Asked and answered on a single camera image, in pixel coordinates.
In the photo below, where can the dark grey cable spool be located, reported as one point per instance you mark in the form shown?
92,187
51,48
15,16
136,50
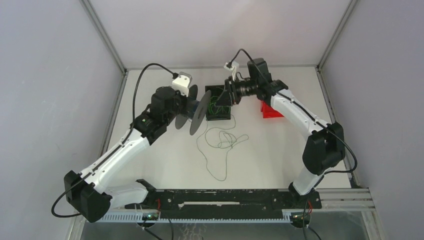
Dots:
201,107

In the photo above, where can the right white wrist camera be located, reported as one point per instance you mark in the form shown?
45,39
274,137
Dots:
233,67

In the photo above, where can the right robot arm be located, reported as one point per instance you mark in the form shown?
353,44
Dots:
324,147

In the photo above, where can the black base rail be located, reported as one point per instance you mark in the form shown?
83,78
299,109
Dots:
227,204

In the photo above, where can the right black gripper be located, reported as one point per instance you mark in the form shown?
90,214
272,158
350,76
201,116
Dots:
231,89

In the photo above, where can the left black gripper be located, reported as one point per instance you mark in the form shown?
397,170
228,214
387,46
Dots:
185,99

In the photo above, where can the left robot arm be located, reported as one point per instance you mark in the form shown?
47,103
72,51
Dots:
88,191

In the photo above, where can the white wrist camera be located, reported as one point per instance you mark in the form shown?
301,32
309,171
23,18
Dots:
233,67
181,83

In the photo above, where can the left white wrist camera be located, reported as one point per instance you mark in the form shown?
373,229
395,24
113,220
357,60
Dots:
181,83

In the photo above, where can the red plastic bin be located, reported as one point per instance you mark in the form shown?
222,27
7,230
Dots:
268,112

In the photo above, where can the black plastic bin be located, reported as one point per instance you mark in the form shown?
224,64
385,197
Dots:
216,113

